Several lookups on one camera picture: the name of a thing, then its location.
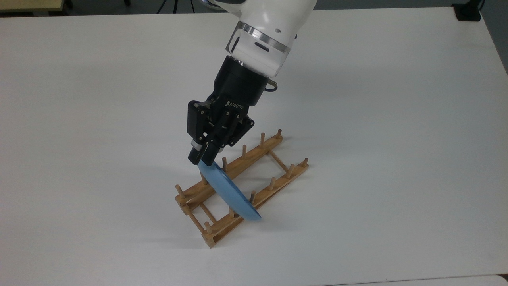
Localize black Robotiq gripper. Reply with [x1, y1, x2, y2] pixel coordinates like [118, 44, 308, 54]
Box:
[187, 55, 268, 168]

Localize blue round plate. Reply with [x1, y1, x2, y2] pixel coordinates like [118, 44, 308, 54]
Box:
[197, 160, 262, 222]

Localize wooden peg plate rack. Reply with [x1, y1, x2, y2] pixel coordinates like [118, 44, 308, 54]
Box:
[175, 129, 310, 249]

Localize black tripod legs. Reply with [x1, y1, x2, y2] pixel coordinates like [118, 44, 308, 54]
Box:
[156, 0, 196, 14]

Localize light wooden table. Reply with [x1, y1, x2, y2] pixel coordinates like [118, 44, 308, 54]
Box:
[0, 0, 65, 13]

